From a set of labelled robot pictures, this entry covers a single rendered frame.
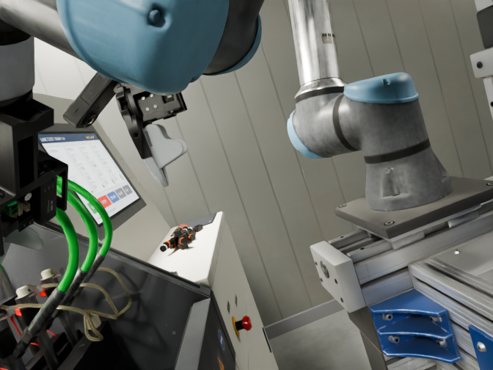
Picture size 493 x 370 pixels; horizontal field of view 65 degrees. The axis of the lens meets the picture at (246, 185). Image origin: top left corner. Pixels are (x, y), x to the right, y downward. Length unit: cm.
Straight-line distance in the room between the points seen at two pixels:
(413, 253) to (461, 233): 9
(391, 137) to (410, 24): 203
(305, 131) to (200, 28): 61
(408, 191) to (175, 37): 58
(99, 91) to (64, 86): 177
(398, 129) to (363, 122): 6
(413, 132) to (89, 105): 52
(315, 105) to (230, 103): 150
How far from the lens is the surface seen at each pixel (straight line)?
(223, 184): 225
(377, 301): 73
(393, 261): 72
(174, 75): 20
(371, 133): 71
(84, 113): 59
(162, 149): 57
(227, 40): 30
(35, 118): 31
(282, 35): 239
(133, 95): 56
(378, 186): 73
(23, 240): 44
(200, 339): 70
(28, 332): 68
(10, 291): 87
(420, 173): 72
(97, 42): 19
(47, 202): 37
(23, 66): 30
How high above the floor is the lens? 125
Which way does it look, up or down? 8 degrees down
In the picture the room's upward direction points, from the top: 19 degrees counter-clockwise
